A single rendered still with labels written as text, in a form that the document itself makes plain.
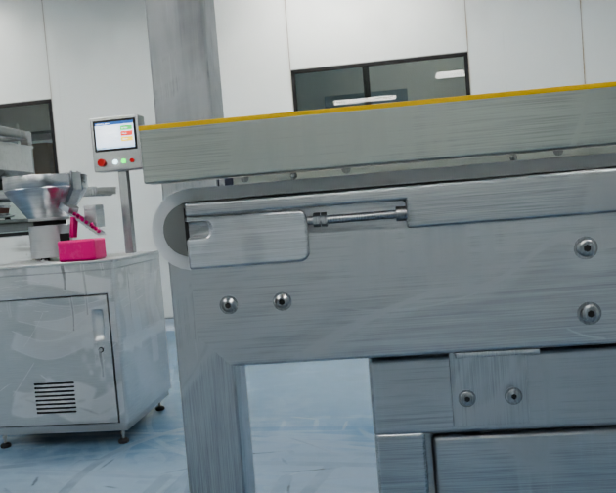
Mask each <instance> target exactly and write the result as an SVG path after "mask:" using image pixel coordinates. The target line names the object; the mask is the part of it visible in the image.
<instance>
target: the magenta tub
mask: <svg viewBox="0 0 616 493"><path fill-rule="evenodd" d="M58 250H59V259H60V262H73V261H87V260H97V259H102V258H106V256H107V253H106V243H105V238H95V239H82V240H69V241H60V242H58Z"/></svg>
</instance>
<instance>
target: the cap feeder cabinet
mask: <svg viewBox="0 0 616 493"><path fill-rule="evenodd" d="M170 388H171V381H170V371H169V360H168V349H167V338H166V328H165V318H164V307H163V296H162V285H161V275H160V264H159V251H158V250H146V251H137V252H134V253H125V252H120V253H107V256H106V258H102V259H97V260H87V261H73V262H60V259H59V258H58V257H55V258H50V261H45V262H40V260H38V261H35V259H33V260H27V261H21V262H14V263H8V264H1V265H0V435H3V438H4V443H2V444H1V445H0V447H1V448H2V449H5V448H9V447H11V445H12V444H11V442H7V438H8V437H7V435H19V434H43V433H67V432H90V431H115V430H121V432H120V434H121V436H122V437H121V438H120V439H119V440H118V443H119V444H125V443H128V442H129V438H128V437H125V434H124V433H125V430H128V429H129V428H130V427H132V426H133V425H134V424H136V423H137V422H139V421H140V420H141V419H142V418H143V417H144V416H145V415H146V414H147V413H148V412H149V411H150V410H151V409H153V408H154V407H155V406H156V405H157V404H158V406H156V407H155V409H156V410H157V411H162V410H164V409H165V408H164V406H162V405H161V401H162V400H163V399H164V398H165V397H166V396H168V395H169V392H168V389H170Z"/></svg>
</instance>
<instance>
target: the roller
mask: <svg viewBox="0 0 616 493"><path fill-rule="evenodd" d="M186 203H190V202H184V203H182V204H180V205H178V206H176V207H174V208H173V209H172V210H171V211H170V212H169V213H168V214H167V216H166V218H165V220H164V224H163V235H164V238H165V240H166V242H167V244H168V245H169V246H170V248H171V249H173V250H174V251H175V252H177V253H179V254H181V255H185V256H189V254H188V243H187V241H188V238H189V237H190V234H189V223H188V222H186V220H185V219H187V216H186V214H185V204H186Z"/></svg>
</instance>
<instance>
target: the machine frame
mask: <svg viewBox="0 0 616 493"><path fill-rule="evenodd" d="M145 6H146V17H147V28H148V38H149V49H150V60H151V71H152V82H153V92H154V113H155V124H163V123H174V122H184V121H195V120H206V119H215V118H224V112H223V101H222V89H221V77H220V67H219V55H218V43H217V32H216V20H215V9H214V0H145ZM215 186H218V180H217V179H215V180H203V181H192V182H180V183H169V184H161V189H162V199H163V200H165V199H166V198H167V197H168V196H169V195H171V194H173V193H175V192H177V191H181V190H185V189H192V188H203V187H215ZM168 264H169V275H170V286H171V296H172V307H173V318H174V329H175V339H176V350H177V361H178V372H179V383H180V393H181V404H182V415H183V426H184V436H185V447H186V458H187V469H188V480H189V490H190V493H256V489H255V478H254V466H253V455H252V444H251V432H250V420H249V410H248V398H247V386H246V375H245V366H232V365H230V364H229V363H228V362H226V361H225V360H224V359H223V358H222V357H221V356H219V355H218V354H217V353H216V352H215V351H214V350H213V349H211V348H210V347H209V346H208V345H207V344H206V343H205V342H203V341H202V340H201V339H200V338H199V337H198V336H197V325H196V314H195V303H194V292H193V281H192V270H187V269H181V268H179V267H176V266H174V265H172V264H171V263H169V262H168Z"/></svg>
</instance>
